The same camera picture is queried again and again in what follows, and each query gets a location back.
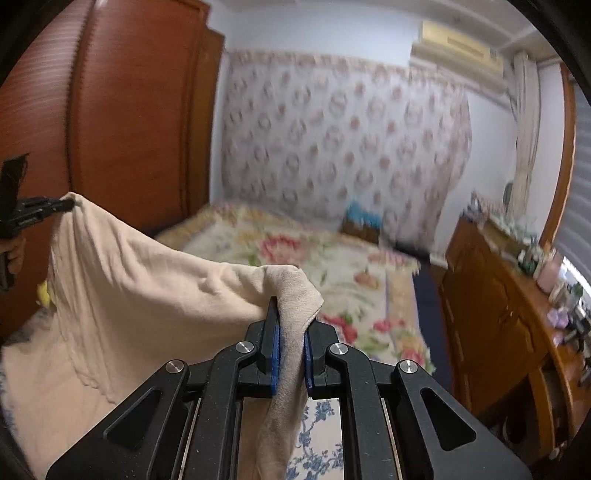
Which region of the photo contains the peach printed t-shirt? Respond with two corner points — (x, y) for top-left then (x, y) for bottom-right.
(1, 195), (322, 479)

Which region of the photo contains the person left hand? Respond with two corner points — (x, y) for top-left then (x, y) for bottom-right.
(0, 234), (26, 275)

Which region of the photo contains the blue floral white blanket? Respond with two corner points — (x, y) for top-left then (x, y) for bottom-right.
(1, 309), (344, 479)

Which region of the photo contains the yellow plush toy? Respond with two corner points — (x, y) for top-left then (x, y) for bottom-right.
(37, 281), (51, 309)

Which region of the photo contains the brown louvered wardrobe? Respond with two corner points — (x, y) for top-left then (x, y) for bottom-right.
(0, 0), (226, 342)

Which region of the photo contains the wooden sideboard cabinet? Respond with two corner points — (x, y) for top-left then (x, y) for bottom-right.
(440, 218), (590, 465)

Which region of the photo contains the pink floral bedspread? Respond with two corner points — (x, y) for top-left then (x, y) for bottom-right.
(155, 204), (436, 373)

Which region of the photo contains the navy blue bed sheet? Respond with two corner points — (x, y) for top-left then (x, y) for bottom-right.
(396, 243), (453, 392)

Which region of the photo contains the pink bottle on sideboard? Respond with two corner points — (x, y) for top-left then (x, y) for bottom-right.
(536, 251), (563, 295)

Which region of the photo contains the blue item on box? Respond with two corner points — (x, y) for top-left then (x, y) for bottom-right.
(339, 202), (382, 245)

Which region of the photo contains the circle patterned curtain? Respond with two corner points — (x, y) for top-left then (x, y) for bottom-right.
(221, 50), (472, 252)

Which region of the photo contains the grey window blind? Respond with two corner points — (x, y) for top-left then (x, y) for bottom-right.
(555, 84), (591, 282)

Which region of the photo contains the beige tied drape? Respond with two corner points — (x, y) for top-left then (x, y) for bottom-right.
(508, 51), (541, 219)

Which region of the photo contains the wall air conditioner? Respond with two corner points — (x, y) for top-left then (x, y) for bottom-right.
(411, 21), (507, 95)

